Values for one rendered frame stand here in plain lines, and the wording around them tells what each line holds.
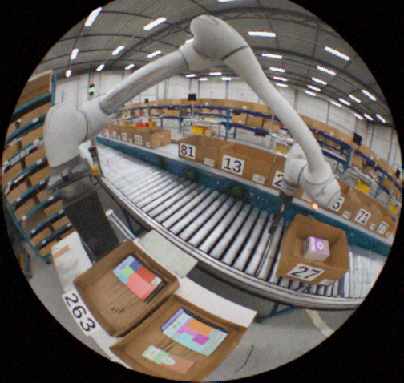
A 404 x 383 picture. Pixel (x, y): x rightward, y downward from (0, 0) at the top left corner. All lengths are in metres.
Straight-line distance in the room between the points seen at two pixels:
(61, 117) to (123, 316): 0.73
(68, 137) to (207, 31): 0.52
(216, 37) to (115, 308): 0.95
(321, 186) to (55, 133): 0.82
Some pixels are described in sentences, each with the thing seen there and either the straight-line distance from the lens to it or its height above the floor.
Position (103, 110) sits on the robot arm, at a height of 1.36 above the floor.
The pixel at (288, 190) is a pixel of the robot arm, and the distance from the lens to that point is 0.62.
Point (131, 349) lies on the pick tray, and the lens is 0.65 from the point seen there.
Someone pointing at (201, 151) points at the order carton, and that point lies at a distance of 1.11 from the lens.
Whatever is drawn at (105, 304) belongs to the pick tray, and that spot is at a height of 0.76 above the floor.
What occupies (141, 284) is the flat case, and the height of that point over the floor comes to 0.80.
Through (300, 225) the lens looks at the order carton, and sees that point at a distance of 0.86.
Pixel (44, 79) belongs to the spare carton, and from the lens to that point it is 1.74.
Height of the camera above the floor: 1.35
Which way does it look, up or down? 30 degrees down
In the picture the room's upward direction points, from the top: 4 degrees clockwise
